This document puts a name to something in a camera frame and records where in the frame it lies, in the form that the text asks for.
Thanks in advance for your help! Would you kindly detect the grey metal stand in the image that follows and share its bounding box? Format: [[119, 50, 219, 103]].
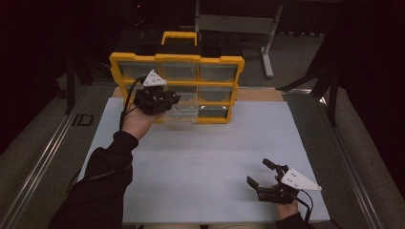
[[194, 0, 285, 79]]

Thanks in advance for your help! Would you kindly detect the person's left hand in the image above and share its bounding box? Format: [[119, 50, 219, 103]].
[[121, 105, 165, 141]]

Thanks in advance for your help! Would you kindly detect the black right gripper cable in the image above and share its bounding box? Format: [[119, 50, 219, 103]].
[[292, 188, 315, 224]]

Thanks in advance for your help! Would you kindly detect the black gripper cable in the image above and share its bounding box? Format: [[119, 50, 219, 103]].
[[292, 188, 315, 224], [118, 75, 148, 132]]

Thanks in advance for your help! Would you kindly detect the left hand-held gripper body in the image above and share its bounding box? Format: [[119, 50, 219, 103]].
[[132, 69, 173, 116]]

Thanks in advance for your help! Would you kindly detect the yellow drawer organizer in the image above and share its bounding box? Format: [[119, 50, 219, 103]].
[[109, 31, 245, 125]]

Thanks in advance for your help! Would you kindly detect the black tripod stand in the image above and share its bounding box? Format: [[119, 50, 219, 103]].
[[275, 30, 341, 128]]

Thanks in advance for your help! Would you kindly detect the aluminium rail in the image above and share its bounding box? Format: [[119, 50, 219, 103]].
[[282, 87, 385, 229], [0, 85, 87, 229]]

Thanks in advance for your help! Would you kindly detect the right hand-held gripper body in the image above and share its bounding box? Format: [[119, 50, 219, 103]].
[[256, 163, 323, 205]]

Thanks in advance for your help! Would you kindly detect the black stand leg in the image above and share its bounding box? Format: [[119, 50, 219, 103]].
[[64, 41, 94, 115]]

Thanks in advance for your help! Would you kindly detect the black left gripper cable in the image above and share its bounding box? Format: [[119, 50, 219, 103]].
[[118, 75, 148, 132]]

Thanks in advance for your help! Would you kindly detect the clear plastic drawer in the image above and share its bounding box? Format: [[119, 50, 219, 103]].
[[162, 93, 201, 124]]

